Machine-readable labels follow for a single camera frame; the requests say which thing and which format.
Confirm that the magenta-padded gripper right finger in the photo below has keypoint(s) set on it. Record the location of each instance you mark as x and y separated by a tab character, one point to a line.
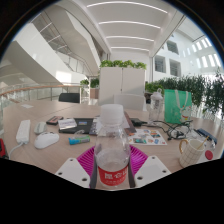
151	170

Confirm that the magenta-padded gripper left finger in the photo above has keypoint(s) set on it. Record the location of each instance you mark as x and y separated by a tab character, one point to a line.
71	171

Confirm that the clear red-labelled water bottle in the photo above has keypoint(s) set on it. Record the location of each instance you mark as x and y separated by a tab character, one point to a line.
111	156

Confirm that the small blue-green tube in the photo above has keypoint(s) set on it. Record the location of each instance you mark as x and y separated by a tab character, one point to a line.
79	139

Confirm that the colourful sticker sheet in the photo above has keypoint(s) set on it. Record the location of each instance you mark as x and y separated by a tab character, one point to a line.
146	137

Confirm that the white computer mouse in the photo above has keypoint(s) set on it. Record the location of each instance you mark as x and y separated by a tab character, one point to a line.
46	140

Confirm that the white grid-patterned mug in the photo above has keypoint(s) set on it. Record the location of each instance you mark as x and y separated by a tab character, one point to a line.
190	155

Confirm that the black tablet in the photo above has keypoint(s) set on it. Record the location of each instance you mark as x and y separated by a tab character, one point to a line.
83	126

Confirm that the white card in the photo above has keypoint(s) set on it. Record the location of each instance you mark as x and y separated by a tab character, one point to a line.
67	124

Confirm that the small black case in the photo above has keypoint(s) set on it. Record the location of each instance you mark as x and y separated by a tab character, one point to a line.
136	122

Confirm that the dark red phone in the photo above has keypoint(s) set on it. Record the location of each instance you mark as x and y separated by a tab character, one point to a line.
54	120

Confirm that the thin wooden stirring stick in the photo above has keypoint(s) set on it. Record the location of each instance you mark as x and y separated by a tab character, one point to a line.
202	142

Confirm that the tall clear drinking bottle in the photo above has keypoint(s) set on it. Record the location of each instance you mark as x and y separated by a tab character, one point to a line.
156	108

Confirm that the white power strip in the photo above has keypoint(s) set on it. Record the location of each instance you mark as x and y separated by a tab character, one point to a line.
23	131

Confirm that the green cat-print tote bag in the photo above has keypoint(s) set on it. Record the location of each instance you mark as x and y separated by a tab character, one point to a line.
176	106

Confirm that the white chair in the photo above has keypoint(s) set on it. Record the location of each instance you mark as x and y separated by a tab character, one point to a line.
130	101

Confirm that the black office chair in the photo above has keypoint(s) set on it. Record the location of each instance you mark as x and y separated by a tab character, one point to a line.
69	97

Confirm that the small potted green plants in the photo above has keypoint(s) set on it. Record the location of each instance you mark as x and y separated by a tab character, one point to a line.
89	83

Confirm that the white cabinet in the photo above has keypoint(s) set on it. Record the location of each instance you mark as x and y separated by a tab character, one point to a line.
121	85

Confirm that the row of tall green plants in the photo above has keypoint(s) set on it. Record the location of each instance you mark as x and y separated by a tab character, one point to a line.
196	90

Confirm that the green plants atop cabinet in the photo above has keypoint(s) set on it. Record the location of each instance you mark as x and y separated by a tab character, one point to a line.
123	64

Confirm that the ceiling light strips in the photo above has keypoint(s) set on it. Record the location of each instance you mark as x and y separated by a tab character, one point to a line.
130	23

